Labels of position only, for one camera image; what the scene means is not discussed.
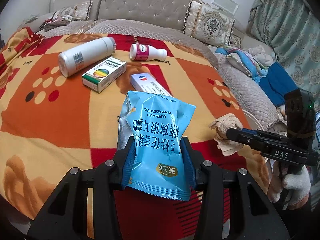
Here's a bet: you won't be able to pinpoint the beige paper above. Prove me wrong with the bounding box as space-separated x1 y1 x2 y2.
208 113 245 157

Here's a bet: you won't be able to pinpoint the blue snack bag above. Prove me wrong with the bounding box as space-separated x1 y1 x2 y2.
118 91 196 201

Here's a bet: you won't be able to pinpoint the round white trash bin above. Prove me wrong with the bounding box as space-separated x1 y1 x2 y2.
242 109 264 131

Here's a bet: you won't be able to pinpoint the white gloved right hand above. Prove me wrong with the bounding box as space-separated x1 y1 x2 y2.
267 161 311 210

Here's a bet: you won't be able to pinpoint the blue folded blanket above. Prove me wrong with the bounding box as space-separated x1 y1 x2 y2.
259 62 298 107

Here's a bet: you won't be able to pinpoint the colourful striped cloth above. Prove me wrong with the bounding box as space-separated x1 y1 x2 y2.
215 46 267 84

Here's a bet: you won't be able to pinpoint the beige crumpled clothes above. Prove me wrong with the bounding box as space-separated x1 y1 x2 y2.
248 45 274 68

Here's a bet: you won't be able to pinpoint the long white toothpaste box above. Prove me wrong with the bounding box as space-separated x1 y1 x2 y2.
130 73 172 97

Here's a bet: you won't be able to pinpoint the green patterned curtain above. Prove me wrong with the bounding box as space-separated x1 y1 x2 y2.
248 0 319 99

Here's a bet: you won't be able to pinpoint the orange red patterned blanket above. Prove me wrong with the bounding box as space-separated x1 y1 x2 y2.
0 27 271 240

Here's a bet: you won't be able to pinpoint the ornate embroidered cushion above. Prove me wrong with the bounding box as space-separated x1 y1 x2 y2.
182 0 235 47

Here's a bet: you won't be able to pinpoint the pink white yogurt bottle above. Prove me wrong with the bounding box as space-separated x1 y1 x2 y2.
129 43 168 61

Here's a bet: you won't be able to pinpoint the white thermos bottle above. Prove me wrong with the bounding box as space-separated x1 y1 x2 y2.
58 37 117 78

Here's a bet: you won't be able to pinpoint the beige tufted sofa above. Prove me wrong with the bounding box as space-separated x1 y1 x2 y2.
24 0 288 133

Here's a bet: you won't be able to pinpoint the small sofa cushion left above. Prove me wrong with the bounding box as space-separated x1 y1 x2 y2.
52 0 93 21

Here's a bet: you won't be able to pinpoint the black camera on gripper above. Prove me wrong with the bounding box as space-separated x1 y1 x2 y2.
284 88 316 149

